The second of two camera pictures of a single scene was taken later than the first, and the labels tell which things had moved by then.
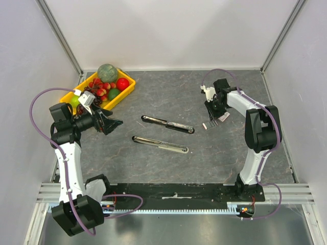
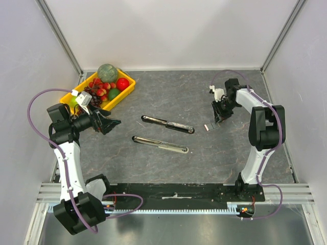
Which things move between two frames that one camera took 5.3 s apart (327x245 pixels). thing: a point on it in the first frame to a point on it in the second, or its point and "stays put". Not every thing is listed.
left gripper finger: x=108 y=128 stays put
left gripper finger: x=109 y=123 stays put
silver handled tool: x=173 y=147 stays put
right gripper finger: x=211 y=114 to x=217 y=110
